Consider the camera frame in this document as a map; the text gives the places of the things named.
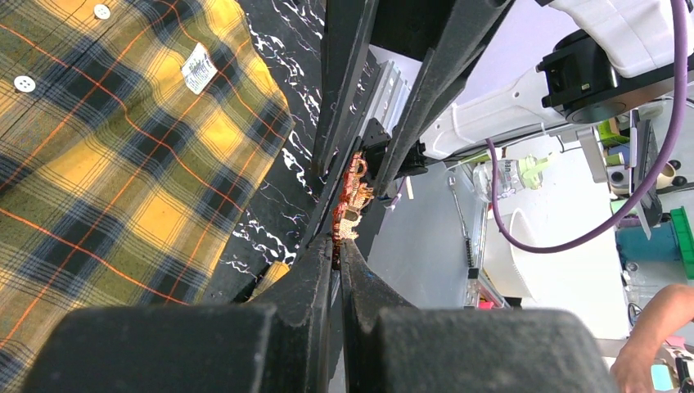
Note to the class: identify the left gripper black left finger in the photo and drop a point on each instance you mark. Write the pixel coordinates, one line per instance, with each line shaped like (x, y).
(276, 342)

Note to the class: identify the aluminium frame rail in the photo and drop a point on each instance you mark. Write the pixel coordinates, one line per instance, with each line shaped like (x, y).
(394, 76)

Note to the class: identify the yellow plaid flannel shirt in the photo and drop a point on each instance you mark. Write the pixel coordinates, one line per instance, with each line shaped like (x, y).
(133, 134)

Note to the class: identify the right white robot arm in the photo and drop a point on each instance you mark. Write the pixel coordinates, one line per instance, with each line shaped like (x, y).
(622, 55)

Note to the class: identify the person's hand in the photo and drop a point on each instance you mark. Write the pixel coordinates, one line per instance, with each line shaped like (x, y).
(632, 371)

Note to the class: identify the white bucket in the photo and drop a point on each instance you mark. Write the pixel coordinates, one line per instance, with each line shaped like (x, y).
(508, 267)

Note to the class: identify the red gold brooch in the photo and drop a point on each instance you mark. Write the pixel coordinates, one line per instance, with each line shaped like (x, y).
(353, 197)

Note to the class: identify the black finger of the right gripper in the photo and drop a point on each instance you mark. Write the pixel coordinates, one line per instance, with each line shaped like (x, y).
(347, 34)
(448, 38)

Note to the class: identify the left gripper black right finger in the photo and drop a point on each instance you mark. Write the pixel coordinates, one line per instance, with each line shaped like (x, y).
(393, 346)

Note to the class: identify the clear plastic bottle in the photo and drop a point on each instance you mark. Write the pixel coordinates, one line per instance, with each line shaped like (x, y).
(513, 176)

